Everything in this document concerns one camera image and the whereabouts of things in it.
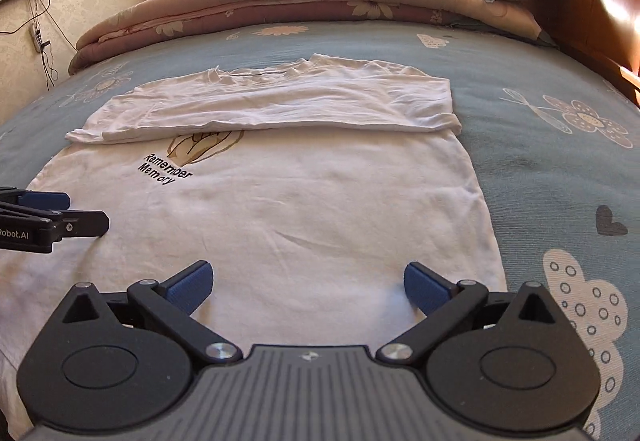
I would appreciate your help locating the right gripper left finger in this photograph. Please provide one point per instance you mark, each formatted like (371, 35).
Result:
(112, 361)

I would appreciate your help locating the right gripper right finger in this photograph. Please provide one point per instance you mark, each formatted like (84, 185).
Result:
(495, 360)

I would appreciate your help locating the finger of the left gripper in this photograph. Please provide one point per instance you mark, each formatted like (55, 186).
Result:
(69, 224)
(35, 199)

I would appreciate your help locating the white long sleeve shirt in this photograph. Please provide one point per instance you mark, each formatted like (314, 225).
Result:
(308, 187)

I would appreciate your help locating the white power strip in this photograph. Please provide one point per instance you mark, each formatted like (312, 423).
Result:
(37, 40)

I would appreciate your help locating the blue floral bed sheet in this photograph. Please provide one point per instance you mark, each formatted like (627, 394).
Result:
(555, 147)

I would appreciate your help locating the wooden headboard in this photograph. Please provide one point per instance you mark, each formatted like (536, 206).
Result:
(601, 34)

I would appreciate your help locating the pink floral folded quilt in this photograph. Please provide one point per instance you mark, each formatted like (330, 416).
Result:
(154, 21)

